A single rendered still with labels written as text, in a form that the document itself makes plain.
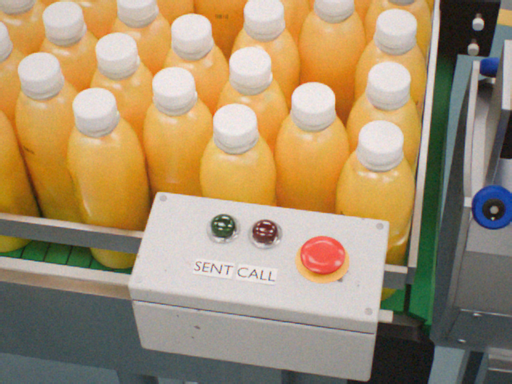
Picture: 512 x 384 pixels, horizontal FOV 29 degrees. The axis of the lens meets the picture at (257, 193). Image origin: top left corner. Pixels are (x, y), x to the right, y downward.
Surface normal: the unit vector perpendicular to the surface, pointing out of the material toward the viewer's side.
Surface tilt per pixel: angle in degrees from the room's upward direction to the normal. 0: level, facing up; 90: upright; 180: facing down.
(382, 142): 0
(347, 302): 0
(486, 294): 70
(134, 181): 90
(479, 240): 52
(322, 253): 0
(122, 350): 90
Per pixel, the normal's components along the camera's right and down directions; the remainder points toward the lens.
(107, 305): -0.18, 0.77
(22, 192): 0.89, 0.35
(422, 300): 0.47, -0.48
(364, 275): -0.02, -0.62
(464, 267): -0.18, 0.52
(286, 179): -0.70, 0.57
